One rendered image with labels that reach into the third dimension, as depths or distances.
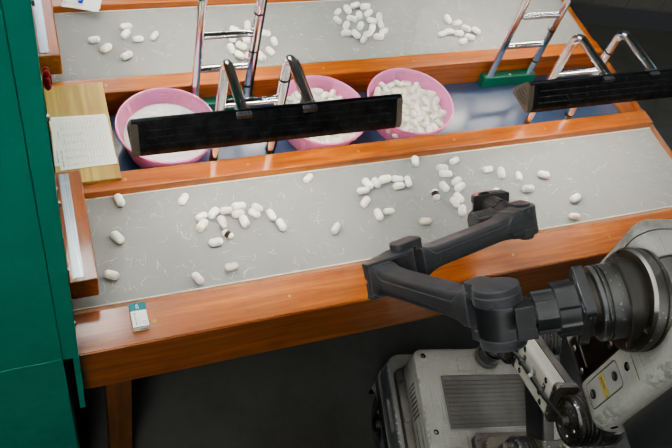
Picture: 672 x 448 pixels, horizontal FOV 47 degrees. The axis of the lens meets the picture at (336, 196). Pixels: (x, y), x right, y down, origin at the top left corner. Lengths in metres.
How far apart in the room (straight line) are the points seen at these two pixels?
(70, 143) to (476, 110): 1.24
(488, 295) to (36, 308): 0.78
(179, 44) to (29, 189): 1.26
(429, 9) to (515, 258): 1.01
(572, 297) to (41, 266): 0.84
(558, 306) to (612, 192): 1.20
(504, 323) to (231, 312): 0.74
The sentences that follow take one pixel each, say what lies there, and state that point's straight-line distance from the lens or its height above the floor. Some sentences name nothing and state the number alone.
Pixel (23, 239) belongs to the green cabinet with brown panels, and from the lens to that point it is 1.27.
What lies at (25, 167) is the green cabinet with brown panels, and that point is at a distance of 1.13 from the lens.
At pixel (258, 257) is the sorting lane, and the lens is 1.90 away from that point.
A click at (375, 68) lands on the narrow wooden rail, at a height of 0.77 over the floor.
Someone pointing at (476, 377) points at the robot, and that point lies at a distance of 2.20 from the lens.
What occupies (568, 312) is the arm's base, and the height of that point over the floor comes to 1.38.
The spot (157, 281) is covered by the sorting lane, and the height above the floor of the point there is 0.74.
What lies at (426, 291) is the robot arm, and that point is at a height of 1.20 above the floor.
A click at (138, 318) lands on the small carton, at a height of 0.79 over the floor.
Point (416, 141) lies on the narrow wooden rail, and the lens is 2.21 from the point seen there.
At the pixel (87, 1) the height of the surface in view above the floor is 0.77.
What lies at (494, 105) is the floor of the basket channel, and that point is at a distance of 2.55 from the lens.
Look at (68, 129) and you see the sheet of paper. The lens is 2.07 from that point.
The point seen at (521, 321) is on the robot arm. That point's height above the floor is 1.35.
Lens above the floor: 2.33
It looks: 51 degrees down
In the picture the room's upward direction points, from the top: 19 degrees clockwise
